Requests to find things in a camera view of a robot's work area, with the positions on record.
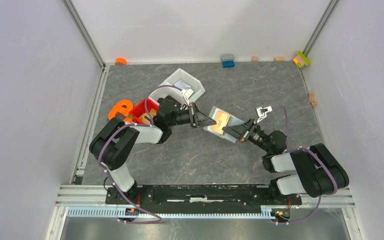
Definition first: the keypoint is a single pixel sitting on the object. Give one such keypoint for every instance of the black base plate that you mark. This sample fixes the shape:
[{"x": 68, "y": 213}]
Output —
[{"x": 202, "y": 198}]

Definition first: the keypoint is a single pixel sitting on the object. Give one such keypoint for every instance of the blue toy brick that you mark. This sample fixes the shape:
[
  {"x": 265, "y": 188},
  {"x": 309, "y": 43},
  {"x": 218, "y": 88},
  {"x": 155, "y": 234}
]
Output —
[{"x": 227, "y": 60}]

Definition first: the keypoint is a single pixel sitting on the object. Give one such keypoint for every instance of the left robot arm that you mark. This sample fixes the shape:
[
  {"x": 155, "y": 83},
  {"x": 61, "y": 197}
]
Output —
[{"x": 114, "y": 143}]

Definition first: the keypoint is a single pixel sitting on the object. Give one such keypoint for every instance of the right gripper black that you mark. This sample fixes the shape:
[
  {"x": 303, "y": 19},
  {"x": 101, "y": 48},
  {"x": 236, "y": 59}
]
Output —
[{"x": 242, "y": 131}]

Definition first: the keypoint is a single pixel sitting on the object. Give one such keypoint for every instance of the orange round piece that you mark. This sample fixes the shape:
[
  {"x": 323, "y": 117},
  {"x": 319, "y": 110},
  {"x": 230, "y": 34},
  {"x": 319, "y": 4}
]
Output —
[{"x": 120, "y": 61}]

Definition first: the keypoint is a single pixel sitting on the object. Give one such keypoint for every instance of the white plastic bin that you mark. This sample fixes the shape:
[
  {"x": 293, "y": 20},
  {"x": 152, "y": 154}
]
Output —
[{"x": 175, "y": 92}]

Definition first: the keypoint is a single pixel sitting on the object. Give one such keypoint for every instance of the curved wooden piece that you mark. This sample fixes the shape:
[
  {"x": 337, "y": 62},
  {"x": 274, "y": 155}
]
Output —
[{"x": 312, "y": 99}]

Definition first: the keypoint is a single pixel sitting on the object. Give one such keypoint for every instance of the silver card in bin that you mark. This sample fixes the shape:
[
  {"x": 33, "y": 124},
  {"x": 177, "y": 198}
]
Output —
[{"x": 182, "y": 85}]

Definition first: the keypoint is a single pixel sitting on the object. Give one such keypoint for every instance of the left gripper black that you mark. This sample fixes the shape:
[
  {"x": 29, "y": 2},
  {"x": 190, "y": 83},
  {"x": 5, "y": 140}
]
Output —
[{"x": 198, "y": 119}]

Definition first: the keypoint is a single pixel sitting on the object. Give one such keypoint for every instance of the small wooden block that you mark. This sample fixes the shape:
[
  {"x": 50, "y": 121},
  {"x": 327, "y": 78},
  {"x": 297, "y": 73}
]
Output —
[{"x": 254, "y": 59}]

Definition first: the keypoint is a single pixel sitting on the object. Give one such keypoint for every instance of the flat wooden block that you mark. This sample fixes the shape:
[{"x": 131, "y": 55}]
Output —
[{"x": 279, "y": 59}]

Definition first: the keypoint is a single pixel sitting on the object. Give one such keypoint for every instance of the orange tape dispenser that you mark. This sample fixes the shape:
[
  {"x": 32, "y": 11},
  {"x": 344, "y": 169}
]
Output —
[{"x": 123, "y": 108}]

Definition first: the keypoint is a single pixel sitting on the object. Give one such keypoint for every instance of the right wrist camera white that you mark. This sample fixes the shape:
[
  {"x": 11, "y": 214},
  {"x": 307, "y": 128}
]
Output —
[{"x": 262, "y": 113}]

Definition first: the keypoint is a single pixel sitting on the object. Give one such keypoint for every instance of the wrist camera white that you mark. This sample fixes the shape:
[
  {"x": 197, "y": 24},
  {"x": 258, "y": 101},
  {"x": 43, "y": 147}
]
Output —
[
  {"x": 186, "y": 93},
  {"x": 262, "y": 113}
]

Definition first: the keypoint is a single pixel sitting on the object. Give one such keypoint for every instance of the red plastic bin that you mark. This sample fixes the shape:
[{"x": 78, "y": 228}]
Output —
[{"x": 145, "y": 106}]

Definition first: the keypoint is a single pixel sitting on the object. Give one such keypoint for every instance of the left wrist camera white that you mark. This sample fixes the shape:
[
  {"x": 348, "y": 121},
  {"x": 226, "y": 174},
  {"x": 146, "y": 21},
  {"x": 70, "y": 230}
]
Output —
[{"x": 186, "y": 93}]

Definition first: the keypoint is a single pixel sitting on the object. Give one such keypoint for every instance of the wooden blocks in red bin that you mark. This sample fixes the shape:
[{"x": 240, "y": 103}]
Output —
[{"x": 145, "y": 118}]

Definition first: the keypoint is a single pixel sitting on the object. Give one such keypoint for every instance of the green pink toy bricks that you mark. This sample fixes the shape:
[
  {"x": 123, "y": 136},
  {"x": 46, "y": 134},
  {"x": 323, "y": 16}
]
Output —
[{"x": 301, "y": 60}]

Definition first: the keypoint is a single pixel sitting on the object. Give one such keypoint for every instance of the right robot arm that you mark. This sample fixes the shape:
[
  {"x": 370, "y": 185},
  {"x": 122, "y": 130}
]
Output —
[{"x": 317, "y": 172}]

